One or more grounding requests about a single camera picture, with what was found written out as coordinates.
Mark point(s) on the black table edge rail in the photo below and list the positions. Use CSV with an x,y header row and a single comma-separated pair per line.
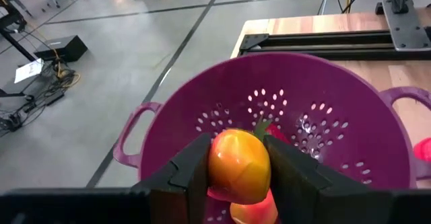
x,y
320,45

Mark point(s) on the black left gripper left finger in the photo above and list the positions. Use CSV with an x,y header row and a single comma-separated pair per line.
x,y
198,170

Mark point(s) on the reddish orange toy fruit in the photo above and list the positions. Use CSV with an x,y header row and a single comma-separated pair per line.
x,y
254,212

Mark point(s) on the black floor box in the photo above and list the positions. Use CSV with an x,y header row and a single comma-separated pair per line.
x,y
62,47

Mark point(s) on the grey metal base plate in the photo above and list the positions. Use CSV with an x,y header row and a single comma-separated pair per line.
x,y
407,29

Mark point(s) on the white paper sheet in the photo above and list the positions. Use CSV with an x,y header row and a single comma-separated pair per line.
x,y
28,71

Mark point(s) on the black desk leg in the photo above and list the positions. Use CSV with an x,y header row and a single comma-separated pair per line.
x,y
6,20

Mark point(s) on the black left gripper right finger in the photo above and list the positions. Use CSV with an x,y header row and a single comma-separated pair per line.
x,y
289,177

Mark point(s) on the small yellow lemon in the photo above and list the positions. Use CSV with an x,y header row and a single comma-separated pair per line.
x,y
239,167

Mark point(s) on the black power brick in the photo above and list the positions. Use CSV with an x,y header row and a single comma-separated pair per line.
x,y
54,98

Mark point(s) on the red colander bowl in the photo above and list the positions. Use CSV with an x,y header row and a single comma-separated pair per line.
x,y
320,82

